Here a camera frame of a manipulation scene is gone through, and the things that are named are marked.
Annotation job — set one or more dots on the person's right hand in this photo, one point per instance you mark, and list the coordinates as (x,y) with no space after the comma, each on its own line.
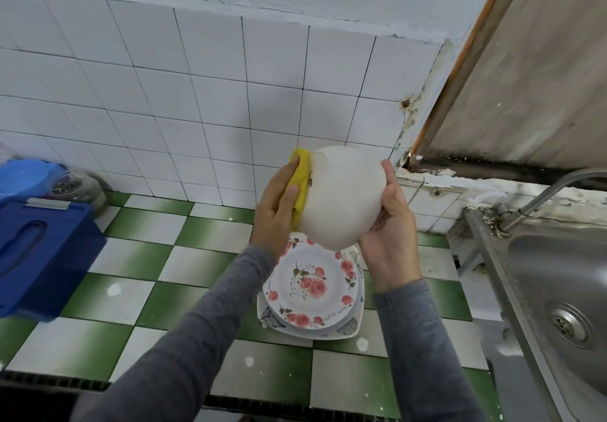
(391,242)

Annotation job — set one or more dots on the person's left hand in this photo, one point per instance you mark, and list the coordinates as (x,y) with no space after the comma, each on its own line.
(273,218)

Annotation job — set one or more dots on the plain white bowl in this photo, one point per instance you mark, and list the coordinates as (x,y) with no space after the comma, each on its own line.
(341,194)

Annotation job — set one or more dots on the person's right forearm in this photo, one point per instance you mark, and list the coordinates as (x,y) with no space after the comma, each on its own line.
(432,360)

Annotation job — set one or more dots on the metal faucet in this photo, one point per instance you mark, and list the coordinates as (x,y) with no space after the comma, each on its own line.
(550,199)

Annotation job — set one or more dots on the stainless steel sink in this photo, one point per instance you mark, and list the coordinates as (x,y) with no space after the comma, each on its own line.
(560,294)

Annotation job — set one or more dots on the glass jar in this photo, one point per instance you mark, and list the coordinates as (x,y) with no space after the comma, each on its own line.
(78,189)

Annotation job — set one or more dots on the blue plastic box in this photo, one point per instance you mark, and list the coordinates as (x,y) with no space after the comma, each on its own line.
(43,260)

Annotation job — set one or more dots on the blue plastic bowl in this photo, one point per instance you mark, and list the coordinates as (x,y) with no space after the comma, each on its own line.
(28,178)

